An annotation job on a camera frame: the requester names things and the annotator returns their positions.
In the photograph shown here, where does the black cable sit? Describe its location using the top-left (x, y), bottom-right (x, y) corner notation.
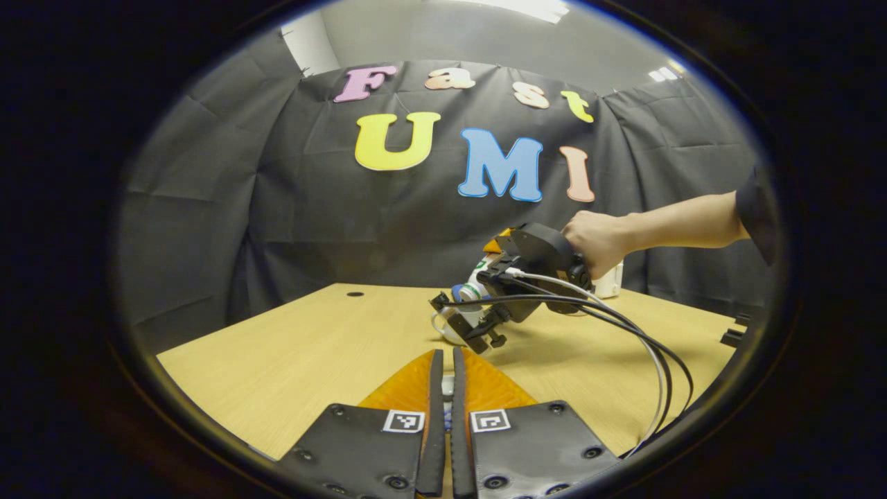
top-left (440, 295), bottom-right (695, 459)
top-left (516, 277), bottom-right (674, 444)

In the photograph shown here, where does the white ceramic teacup with spout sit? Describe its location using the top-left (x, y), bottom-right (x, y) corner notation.
top-left (433, 307), bottom-right (486, 347)

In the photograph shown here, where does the white cable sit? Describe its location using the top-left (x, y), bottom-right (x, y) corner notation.
top-left (506, 267), bottom-right (667, 451)

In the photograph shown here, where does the dark sleeve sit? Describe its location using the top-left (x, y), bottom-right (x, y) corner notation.
top-left (735, 163), bottom-right (782, 268)

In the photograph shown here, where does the white blue-patterned teacup lid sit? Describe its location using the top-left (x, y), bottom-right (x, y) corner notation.
top-left (442, 374), bottom-right (457, 434)

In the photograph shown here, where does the black backdrop cloth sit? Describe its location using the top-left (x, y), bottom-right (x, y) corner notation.
top-left (118, 31), bottom-right (780, 354)

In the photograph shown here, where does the white water bottle green label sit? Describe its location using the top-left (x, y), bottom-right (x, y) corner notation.
top-left (461, 253), bottom-right (510, 306)

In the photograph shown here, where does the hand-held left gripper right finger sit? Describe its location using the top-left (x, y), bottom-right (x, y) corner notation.
top-left (450, 347), bottom-right (622, 499)

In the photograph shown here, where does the white toaster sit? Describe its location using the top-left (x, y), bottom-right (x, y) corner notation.
top-left (591, 261), bottom-right (624, 300)

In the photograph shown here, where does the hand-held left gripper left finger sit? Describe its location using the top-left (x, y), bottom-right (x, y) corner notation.
top-left (276, 349), bottom-right (448, 499)

